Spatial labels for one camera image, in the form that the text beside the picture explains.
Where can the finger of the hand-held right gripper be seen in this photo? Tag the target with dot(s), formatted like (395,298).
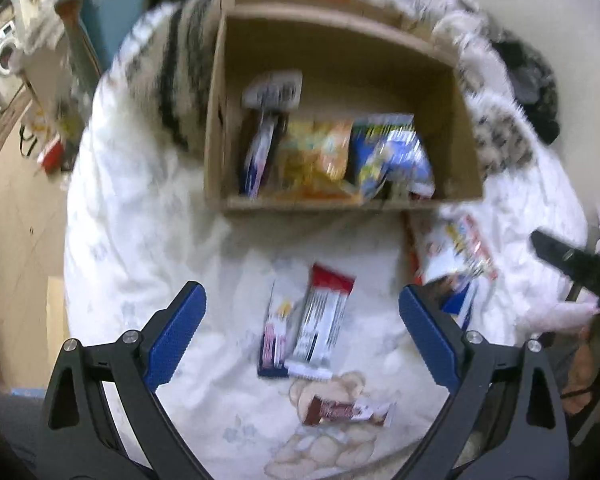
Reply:
(580,267)

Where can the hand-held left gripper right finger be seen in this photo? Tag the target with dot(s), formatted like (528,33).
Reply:
(430,335)

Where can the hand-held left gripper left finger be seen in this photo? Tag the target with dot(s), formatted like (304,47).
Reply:
(177,332)

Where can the white panda chips bag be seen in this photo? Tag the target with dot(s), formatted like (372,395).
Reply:
(455,255)

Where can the small red snack packet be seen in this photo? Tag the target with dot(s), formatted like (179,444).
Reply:
(412,245)

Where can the small blue pink packet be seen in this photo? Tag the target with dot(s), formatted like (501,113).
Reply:
(276,335)

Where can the white red biscuit packet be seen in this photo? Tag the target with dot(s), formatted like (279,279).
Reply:
(322,320)

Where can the brown chocolate bar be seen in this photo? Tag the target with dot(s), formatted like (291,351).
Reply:
(340,412)

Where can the blue crinkled cookie bag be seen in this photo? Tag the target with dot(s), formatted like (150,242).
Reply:
(390,160)

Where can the dark blue white packet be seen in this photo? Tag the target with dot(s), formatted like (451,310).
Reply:
(257,160)

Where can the orange yellow snack packet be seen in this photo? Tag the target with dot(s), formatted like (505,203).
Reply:
(315,155)

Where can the white round-label snack packet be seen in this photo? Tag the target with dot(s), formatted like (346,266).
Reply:
(272,90)

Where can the brown cardboard box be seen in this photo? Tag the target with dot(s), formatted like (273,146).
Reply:
(340,75)

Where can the person's right hand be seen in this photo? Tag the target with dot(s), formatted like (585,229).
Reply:
(582,375)

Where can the pink fleece cloth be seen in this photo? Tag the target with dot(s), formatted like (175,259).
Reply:
(560,315)

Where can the white teddy bear bedsheet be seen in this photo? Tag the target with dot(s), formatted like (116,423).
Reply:
(155,220)

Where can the dark clothing pile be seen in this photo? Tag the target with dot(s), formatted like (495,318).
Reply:
(530,80)

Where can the brown floor mat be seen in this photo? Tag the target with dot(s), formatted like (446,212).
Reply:
(5,125)

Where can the fuzzy black beige blanket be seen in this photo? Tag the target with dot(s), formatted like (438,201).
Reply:
(180,60)

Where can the white washing machine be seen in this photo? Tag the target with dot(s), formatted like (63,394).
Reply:
(0,55)

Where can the teal cushioned chair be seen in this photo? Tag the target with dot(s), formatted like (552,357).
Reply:
(110,10)

